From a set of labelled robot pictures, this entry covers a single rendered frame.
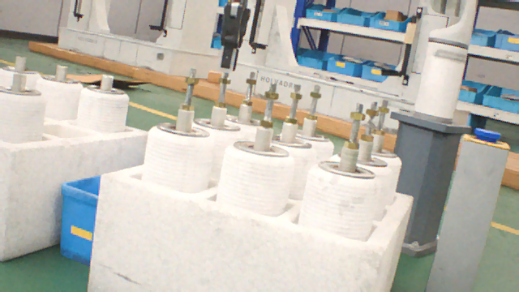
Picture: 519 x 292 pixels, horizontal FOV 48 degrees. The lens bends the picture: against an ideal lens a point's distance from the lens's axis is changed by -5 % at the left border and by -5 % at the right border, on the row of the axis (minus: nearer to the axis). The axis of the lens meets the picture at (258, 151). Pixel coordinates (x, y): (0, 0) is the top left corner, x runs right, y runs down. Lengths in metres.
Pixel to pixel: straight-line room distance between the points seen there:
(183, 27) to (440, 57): 3.11
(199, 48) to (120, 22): 4.01
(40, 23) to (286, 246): 7.12
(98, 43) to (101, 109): 3.88
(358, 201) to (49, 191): 0.51
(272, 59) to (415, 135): 2.54
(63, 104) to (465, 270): 0.80
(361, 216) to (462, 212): 0.23
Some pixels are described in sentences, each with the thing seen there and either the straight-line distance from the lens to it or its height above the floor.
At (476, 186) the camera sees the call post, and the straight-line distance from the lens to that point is 0.93.
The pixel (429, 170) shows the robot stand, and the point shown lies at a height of 0.19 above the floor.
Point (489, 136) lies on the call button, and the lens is 0.94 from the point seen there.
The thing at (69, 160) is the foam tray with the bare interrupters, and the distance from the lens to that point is 1.03.
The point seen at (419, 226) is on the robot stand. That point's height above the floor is 0.06.
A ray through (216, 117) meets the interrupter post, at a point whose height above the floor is 0.27.
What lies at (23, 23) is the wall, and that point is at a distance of 7.65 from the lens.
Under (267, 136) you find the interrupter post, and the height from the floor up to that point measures 0.27.
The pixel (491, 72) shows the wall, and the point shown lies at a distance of 9.71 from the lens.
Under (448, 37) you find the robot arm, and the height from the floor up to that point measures 0.49.
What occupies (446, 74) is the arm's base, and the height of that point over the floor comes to 0.41.
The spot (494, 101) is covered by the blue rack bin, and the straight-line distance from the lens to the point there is 5.71.
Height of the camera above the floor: 0.39
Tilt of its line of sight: 10 degrees down
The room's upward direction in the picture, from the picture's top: 11 degrees clockwise
